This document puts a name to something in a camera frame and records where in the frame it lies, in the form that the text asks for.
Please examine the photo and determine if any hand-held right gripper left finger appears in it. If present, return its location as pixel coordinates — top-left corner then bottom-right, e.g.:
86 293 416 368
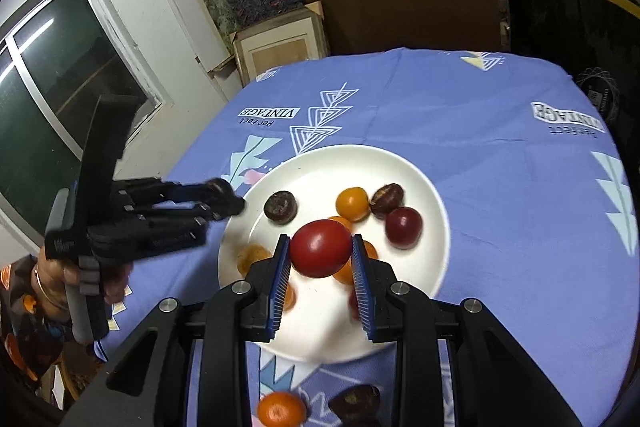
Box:
60 234 293 427

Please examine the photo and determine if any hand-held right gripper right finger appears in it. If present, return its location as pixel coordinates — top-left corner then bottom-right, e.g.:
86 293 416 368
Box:
351 234 586 427

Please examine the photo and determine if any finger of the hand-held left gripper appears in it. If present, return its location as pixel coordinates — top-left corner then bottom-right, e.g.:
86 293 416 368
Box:
120 199 248 240
112 177 221 208

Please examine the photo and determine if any dark brown water chestnut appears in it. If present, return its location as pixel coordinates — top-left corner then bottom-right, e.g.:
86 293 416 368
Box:
327 384 382 423
204 178 237 204
263 190 299 224

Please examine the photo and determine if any bright red cherry tomato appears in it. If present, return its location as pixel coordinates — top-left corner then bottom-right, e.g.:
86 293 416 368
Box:
290 219 354 279

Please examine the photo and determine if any dark red cherry tomato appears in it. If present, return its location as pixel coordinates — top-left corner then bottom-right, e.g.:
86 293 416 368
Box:
384 207 423 251

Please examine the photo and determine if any glossy brown chestnut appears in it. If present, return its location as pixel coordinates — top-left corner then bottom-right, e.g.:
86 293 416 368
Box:
370 184 407 216

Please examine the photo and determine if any white round plate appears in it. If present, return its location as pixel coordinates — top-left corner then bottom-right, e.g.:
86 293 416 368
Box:
217 144 451 363

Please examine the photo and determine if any person's left forearm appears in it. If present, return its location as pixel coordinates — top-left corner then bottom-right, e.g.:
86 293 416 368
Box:
0 254 76 403

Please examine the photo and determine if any person's left hand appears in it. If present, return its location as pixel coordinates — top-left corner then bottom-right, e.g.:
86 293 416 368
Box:
37 252 133 308

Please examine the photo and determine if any window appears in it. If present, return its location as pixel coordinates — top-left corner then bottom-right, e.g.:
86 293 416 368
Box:
0 0 163 248

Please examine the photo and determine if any blue printed tablecloth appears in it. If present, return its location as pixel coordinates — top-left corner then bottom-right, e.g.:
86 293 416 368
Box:
95 48 640 427

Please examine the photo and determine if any white board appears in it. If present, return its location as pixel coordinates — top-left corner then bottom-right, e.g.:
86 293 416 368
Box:
155 0 243 102

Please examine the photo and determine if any brown cardboard panel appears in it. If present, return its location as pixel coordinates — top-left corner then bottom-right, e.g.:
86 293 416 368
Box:
305 0 508 58

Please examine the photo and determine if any black glass panel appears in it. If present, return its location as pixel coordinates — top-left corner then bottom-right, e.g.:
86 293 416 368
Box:
502 0 640 128

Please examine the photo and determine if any thin bracelet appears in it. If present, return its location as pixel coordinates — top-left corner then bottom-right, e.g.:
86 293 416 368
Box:
32 268 56 308

